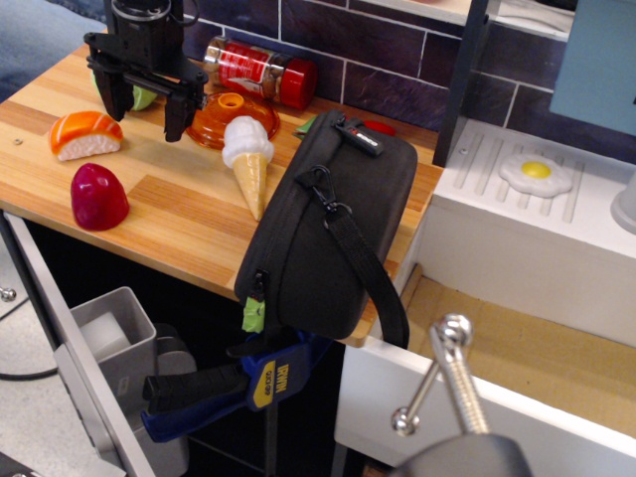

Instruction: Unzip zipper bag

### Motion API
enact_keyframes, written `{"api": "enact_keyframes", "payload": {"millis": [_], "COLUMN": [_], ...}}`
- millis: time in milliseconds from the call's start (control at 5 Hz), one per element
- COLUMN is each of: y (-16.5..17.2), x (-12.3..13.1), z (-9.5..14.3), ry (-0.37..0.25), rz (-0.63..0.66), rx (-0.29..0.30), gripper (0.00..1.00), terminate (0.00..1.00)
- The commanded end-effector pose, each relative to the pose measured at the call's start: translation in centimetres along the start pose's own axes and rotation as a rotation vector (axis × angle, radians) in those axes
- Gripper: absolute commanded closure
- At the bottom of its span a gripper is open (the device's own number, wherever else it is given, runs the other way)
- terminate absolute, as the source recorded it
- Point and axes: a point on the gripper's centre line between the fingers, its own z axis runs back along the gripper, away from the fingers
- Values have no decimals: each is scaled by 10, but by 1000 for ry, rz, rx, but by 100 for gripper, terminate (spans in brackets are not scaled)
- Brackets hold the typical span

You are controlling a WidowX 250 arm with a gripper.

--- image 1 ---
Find toy salmon sushi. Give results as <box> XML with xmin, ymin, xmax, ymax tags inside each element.
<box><xmin>49</xmin><ymin>110</ymin><xmax>124</xmax><ymax>161</ymax></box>

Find white toy sink counter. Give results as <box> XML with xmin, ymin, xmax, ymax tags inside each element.
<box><xmin>418</xmin><ymin>120</ymin><xmax>635</xmax><ymax>346</ymax></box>

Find blue Irwin bar clamp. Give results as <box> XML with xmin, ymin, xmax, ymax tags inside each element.
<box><xmin>141</xmin><ymin>331</ymin><xmax>332</xmax><ymax>442</ymax></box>

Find silver screw clamp handle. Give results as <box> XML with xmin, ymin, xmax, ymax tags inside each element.
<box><xmin>392</xmin><ymin>313</ymin><xmax>490</xmax><ymax>437</ymax></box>

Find black bag strap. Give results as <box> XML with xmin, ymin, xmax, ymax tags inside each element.
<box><xmin>294</xmin><ymin>165</ymin><xmax>410</xmax><ymax>350</ymax></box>

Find red toy piece behind bag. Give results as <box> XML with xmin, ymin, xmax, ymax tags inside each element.
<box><xmin>364</xmin><ymin>120</ymin><xmax>397</xmax><ymax>136</ymax></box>

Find white drawer box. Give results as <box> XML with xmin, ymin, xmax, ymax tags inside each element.
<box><xmin>335</xmin><ymin>267</ymin><xmax>635</xmax><ymax>476</ymax></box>

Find green toy fruit slice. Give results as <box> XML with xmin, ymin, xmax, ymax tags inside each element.
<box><xmin>91</xmin><ymin>69</ymin><xmax>159</xmax><ymax>112</ymax></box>

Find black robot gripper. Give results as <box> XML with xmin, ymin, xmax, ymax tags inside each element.
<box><xmin>84</xmin><ymin>1</ymin><xmax>208</xmax><ymax>143</ymax></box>

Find green tape zipper pull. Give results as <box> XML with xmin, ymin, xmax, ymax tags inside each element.
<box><xmin>241</xmin><ymin>297</ymin><xmax>265</xmax><ymax>334</ymax></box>

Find black zipper bag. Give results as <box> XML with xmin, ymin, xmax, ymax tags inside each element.
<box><xmin>235</xmin><ymin>110</ymin><xmax>417</xmax><ymax>347</ymax></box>

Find toy fried egg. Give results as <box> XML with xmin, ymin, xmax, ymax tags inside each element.
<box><xmin>499</xmin><ymin>153</ymin><xmax>573</xmax><ymax>199</ymax></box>

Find magenta toy fruit half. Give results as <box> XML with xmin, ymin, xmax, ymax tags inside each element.
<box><xmin>71</xmin><ymin>163</ymin><xmax>130</xmax><ymax>232</ymax></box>

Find toy ice cream cone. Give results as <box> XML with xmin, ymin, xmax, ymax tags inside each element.
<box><xmin>222</xmin><ymin>115</ymin><xmax>274</xmax><ymax>221</ymax></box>

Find orange plastic funnel lid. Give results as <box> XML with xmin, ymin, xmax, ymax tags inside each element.
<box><xmin>186</xmin><ymin>92</ymin><xmax>280</xmax><ymax>150</ymax></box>

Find red cap spice jar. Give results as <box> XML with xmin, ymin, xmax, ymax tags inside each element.
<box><xmin>204</xmin><ymin>36</ymin><xmax>318</xmax><ymax>110</ymax></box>

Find grey metal bin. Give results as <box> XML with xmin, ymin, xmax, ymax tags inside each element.
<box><xmin>71</xmin><ymin>287</ymin><xmax>158</xmax><ymax>416</ymax></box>

